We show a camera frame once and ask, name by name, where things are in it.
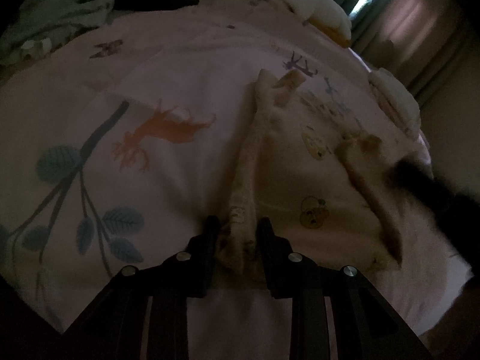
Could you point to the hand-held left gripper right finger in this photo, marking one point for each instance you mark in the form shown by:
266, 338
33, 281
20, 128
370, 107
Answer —
267, 234

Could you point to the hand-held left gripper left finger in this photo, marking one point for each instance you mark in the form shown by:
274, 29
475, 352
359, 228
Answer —
210, 232

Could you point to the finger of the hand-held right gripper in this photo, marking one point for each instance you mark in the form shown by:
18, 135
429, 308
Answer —
416, 180

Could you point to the cream printed baby romper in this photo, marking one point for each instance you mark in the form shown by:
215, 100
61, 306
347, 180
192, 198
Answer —
318, 180

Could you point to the folded white clothes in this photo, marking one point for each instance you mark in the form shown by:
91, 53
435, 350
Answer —
397, 97

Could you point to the pink curtain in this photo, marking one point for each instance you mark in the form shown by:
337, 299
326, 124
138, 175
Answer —
416, 22

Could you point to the pink animal print blanket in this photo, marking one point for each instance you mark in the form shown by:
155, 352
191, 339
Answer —
150, 82

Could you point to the yellow cushion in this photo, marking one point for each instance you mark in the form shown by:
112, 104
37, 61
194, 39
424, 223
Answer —
330, 30

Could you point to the light blue cloth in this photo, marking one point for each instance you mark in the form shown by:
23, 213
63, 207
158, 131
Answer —
63, 18

